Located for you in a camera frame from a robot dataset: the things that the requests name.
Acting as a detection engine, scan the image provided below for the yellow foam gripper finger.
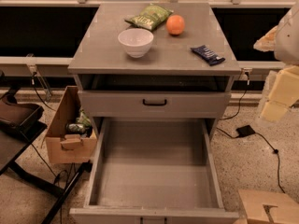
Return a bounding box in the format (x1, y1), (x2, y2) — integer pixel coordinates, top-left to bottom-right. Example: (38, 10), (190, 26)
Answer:
(260, 65), (299, 122)

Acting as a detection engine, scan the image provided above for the dark blue snack bar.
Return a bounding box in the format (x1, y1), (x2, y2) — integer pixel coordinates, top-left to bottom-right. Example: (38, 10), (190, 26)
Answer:
(191, 45), (225, 66)

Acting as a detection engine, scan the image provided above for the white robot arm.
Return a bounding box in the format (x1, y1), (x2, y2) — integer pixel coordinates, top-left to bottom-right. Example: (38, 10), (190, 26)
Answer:
(253, 3), (299, 123)

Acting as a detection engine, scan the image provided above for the grey drawer cabinet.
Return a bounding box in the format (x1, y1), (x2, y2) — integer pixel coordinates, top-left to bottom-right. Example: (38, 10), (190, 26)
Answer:
(68, 2), (240, 133)

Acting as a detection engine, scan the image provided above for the open grey drawer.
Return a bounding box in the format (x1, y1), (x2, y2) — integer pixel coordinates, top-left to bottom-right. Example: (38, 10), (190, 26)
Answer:
(70, 119), (239, 224)

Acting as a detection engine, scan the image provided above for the closed grey drawer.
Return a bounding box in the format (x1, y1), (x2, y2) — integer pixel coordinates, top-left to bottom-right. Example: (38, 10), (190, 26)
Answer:
(78, 91), (231, 119)

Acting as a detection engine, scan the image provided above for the black power adapter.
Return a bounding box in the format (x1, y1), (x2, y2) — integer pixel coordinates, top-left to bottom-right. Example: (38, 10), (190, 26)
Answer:
(236, 125), (255, 137)

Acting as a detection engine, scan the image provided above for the cardboard box bottom right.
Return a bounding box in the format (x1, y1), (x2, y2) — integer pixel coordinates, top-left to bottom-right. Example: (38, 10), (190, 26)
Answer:
(238, 189), (299, 224)

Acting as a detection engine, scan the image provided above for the orange fruit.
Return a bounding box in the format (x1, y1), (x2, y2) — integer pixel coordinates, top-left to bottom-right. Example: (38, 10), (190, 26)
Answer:
(166, 15), (185, 35)

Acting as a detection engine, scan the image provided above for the green chip bag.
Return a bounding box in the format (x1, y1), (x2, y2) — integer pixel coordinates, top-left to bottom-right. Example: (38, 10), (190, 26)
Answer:
(125, 4), (173, 31)

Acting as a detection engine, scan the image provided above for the white ceramic bowl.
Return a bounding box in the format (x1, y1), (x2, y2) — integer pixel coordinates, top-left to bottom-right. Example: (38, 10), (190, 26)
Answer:
(118, 28), (154, 58)

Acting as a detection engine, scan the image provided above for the green packet in box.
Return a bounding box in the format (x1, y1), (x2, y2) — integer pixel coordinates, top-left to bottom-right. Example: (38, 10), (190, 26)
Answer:
(76, 108), (92, 127)

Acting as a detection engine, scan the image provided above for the green can in box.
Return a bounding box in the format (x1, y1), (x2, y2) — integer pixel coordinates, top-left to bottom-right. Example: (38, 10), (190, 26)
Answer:
(65, 123), (86, 134)

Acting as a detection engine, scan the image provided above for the open cardboard box left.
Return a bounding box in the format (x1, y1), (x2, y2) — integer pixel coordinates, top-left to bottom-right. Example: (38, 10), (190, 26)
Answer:
(45, 86), (97, 163)

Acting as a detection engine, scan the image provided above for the dark brown tray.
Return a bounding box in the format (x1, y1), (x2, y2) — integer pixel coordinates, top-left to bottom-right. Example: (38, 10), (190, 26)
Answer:
(0, 94), (44, 133)

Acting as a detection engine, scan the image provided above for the black table left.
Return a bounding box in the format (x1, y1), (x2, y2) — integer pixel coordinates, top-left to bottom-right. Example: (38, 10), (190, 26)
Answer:
(0, 135), (92, 224)

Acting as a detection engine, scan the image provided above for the black cable on floor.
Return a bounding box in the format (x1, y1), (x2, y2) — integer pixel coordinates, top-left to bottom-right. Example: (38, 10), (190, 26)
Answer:
(216, 127), (286, 194)

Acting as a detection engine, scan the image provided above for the black drawer handle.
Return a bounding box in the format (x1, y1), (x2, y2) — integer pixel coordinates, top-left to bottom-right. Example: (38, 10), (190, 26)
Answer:
(142, 99), (167, 106)

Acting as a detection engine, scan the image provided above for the black cable left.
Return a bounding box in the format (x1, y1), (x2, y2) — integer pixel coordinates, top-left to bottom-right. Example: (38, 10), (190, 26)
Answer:
(30, 71), (58, 112)

